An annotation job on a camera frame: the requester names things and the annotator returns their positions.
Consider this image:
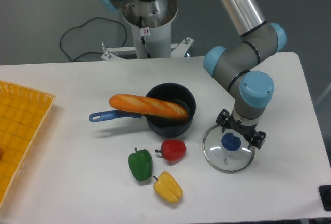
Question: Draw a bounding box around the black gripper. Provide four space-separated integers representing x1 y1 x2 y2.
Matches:
216 109 266 149

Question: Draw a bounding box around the glass lid blue knob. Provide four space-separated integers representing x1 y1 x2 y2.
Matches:
202 123 256 174

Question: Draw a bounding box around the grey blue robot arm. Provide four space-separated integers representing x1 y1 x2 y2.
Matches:
101 0 287 148

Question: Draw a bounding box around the red bell pepper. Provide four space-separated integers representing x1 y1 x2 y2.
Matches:
155 139 186 161

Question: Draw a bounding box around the dark blue saucepan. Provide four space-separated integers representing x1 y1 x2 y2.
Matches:
89 83 196 138

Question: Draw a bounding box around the orange baguette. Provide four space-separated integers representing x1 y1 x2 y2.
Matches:
109 94 189 121

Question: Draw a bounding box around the yellow bell pepper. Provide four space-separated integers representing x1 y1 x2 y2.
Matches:
153 171 183 204

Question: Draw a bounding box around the black table grommet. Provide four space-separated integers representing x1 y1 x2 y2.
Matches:
318 185 331 212

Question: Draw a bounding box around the green bell pepper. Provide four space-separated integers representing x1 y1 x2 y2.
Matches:
128 148 153 182

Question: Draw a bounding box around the yellow woven basket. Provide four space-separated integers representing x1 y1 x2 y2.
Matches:
1 81 55 203

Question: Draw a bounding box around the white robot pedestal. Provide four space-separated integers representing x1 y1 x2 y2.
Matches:
101 0 194 61

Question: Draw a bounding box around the black cable on floor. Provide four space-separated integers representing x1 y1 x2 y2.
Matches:
59 17 128 62

